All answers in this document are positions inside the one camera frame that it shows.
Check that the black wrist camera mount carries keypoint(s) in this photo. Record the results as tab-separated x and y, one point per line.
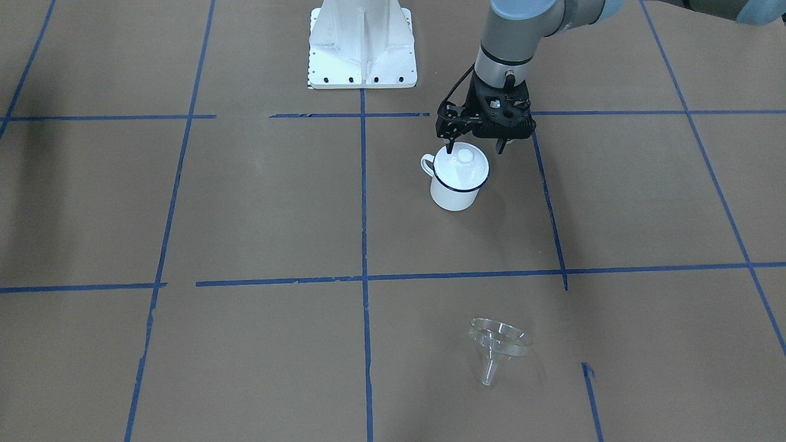
483	121

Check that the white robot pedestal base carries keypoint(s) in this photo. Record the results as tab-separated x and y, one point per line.
361	44

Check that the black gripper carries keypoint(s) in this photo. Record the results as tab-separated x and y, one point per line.
473	107

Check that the clear glass funnel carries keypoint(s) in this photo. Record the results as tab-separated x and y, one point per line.
498	343

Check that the white enamel mug lid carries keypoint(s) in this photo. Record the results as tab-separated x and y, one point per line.
465	169

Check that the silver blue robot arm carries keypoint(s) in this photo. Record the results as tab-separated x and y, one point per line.
514	29

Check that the white enamel mug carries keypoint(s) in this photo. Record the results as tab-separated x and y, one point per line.
445	197

